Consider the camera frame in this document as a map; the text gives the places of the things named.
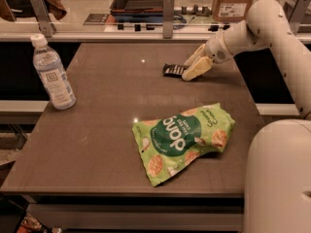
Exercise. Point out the clear plastic water bottle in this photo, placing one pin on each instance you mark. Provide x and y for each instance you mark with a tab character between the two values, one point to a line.
52	73

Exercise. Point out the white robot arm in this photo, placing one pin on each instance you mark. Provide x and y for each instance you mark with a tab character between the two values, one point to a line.
278	172

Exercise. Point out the brown cardboard box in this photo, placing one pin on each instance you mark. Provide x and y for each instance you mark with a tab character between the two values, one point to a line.
230	10

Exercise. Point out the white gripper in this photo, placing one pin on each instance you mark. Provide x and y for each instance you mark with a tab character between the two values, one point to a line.
214	51

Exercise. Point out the right metal bracket post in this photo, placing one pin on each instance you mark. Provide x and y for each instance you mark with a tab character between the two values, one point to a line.
300	7

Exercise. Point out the green dang chips bag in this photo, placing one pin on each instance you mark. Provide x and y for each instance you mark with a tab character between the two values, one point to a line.
168	146

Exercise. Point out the centre metal bracket post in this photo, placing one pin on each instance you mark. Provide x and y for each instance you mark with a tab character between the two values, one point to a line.
168	17

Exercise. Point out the metal bracket post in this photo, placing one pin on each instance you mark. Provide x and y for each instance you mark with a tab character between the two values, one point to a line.
168	17
300	7
43	18

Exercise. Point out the left metal bracket post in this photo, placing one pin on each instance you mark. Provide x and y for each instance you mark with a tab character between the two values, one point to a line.
43	18

